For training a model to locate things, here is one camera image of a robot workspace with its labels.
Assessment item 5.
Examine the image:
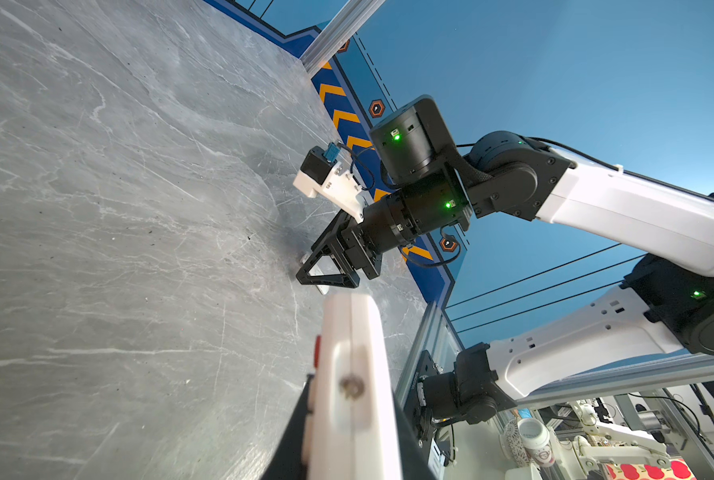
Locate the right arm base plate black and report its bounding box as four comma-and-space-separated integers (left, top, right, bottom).
403, 350, 454, 458

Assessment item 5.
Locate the right aluminium corner post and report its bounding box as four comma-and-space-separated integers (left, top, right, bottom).
300, 0, 385, 78

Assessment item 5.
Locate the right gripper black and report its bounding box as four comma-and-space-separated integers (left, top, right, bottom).
295, 170, 471, 289

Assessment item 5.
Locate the white remote control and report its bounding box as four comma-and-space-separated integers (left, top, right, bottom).
301, 292, 403, 480

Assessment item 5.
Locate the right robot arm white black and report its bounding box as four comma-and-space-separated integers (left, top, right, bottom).
294, 96, 714, 424

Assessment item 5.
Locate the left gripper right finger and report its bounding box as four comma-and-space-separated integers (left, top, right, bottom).
392, 394, 435, 480

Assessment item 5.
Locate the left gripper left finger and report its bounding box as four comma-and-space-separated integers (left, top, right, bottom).
260, 375, 314, 480

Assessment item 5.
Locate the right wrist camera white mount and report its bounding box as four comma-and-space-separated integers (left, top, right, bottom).
293, 143, 368, 223

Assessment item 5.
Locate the white paper cup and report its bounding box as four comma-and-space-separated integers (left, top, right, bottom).
517, 418, 556, 468

